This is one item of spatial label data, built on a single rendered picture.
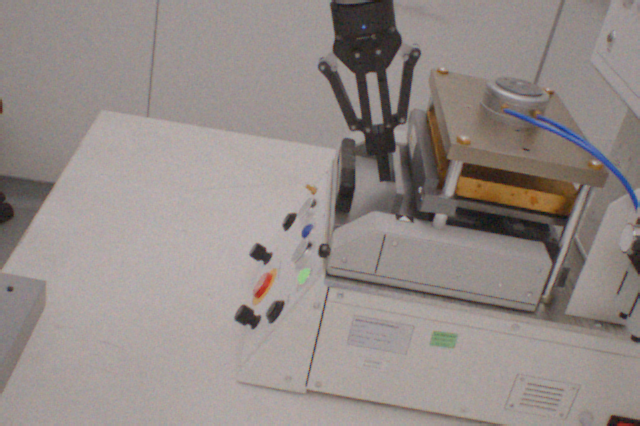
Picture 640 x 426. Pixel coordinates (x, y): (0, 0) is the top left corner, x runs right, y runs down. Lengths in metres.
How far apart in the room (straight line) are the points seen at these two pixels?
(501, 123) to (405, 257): 0.21
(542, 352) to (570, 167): 0.23
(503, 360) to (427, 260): 0.17
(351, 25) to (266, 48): 1.60
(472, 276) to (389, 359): 0.15
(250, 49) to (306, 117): 0.28
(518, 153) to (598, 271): 0.17
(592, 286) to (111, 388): 0.58
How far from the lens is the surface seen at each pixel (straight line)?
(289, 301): 1.01
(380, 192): 1.08
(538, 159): 0.93
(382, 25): 0.97
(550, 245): 1.02
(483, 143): 0.93
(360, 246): 0.92
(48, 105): 2.74
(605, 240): 0.97
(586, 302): 1.01
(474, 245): 0.94
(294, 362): 1.01
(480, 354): 1.01
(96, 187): 1.44
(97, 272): 1.22
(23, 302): 1.08
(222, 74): 2.59
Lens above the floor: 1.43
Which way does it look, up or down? 28 degrees down
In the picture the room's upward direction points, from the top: 12 degrees clockwise
